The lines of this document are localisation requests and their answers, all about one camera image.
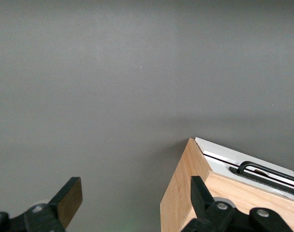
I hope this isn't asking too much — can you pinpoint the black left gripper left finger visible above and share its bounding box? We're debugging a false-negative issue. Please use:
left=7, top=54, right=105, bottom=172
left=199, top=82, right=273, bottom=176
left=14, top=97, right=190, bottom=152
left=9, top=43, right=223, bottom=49
left=0, top=176, right=84, bottom=232

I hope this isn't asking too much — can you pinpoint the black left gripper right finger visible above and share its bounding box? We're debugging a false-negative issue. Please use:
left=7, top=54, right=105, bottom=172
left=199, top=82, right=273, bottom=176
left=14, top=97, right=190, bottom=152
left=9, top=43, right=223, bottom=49
left=180, top=175, right=293, bottom=232

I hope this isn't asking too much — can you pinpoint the white-fronted wooden drawer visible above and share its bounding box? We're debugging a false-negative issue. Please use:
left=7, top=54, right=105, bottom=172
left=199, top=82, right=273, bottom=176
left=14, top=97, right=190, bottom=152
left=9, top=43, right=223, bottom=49
left=194, top=137, right=294, bottom=203

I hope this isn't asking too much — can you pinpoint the wooden drawer cabinet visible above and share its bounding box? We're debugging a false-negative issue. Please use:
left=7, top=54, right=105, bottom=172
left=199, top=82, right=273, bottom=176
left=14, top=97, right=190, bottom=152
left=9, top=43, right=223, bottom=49
left=160, top=137, right=294, bottom=232

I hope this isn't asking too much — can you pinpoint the black drawer handle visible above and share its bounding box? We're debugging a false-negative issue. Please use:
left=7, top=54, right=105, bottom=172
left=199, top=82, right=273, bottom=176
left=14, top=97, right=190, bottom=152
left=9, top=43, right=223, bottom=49
left=230, top=161, right=294, bottom=197

